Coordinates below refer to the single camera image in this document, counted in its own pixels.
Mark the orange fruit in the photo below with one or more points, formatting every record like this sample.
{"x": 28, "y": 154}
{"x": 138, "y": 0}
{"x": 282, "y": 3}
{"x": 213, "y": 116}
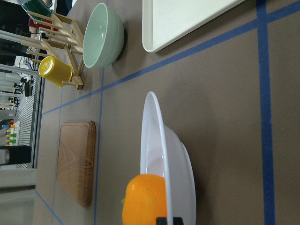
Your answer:
{"x": 145, "y": 200}

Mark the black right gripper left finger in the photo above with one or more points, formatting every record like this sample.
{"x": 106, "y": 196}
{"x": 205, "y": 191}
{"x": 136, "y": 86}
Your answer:
{"x": 161, "y": 221}

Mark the green ceramic bowl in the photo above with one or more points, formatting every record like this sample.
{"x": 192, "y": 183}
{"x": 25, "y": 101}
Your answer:
{"x": 104, "y": 37}

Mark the cream bear tray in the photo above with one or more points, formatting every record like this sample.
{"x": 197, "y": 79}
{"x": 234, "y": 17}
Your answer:
{"x": 166, "y": 21}

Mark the yellow plastic cup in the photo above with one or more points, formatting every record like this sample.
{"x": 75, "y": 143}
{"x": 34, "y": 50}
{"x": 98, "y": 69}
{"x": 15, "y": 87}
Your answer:
{"x": 55, "y": 70}

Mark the white round plate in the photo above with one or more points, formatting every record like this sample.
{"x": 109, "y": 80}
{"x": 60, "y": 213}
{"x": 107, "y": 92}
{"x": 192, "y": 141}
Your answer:
{"x": 163, "y": 154}

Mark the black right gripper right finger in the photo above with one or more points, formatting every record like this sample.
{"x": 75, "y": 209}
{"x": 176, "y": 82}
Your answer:
{"x": 177, "y": 221}

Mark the wooden dish rack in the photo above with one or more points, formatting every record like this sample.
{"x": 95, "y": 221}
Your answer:
{"x": 62, "y": 33}

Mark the wooden brown tray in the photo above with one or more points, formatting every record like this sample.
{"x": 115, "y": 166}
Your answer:
{"x": 75, "y": 163}

